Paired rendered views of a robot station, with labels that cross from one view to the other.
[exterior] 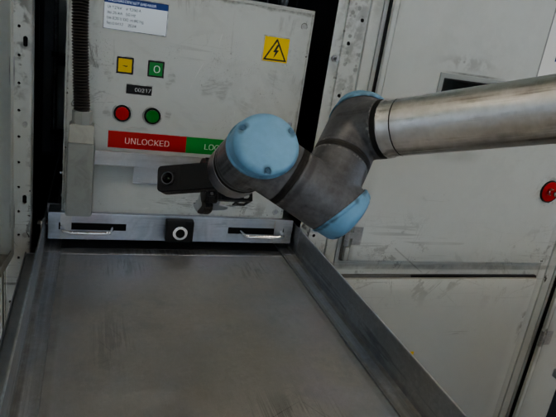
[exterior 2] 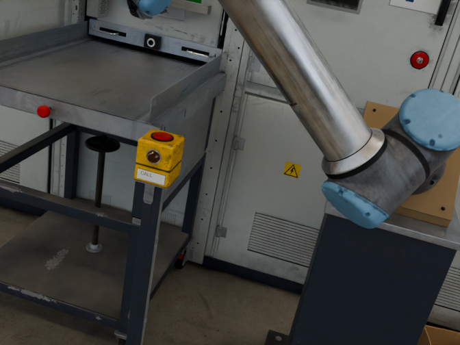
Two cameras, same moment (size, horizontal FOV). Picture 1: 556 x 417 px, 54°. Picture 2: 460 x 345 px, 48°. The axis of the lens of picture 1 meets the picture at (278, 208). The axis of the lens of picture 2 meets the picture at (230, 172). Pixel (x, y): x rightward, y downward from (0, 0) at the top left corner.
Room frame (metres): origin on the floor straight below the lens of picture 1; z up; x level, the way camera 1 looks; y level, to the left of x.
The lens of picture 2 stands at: (-0.39, -1.11, 1.32)
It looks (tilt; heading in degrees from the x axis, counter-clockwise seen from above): 24 degrees down; 30
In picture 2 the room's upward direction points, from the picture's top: 11 degrees clockwise
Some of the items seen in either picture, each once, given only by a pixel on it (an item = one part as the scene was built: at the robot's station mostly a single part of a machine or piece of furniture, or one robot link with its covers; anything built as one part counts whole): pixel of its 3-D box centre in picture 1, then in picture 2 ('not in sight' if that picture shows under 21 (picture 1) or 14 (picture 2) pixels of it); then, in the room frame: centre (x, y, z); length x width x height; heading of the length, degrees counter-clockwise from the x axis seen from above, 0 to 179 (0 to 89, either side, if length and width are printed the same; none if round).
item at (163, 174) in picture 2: not in sight; (159, 158); (0.43, -0.46, 0.85); 0.08 x 0.08 x 0.10; 20
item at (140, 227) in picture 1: (177, 224); (155, 40); (1.17, 0.22, 0.89); 0.54 x 0.05 x 0.06; 110
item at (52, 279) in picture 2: not in sight; (99, 179); (0.80, 0.08, 0.46); 0.64 x 0.58 x 0.66; 20
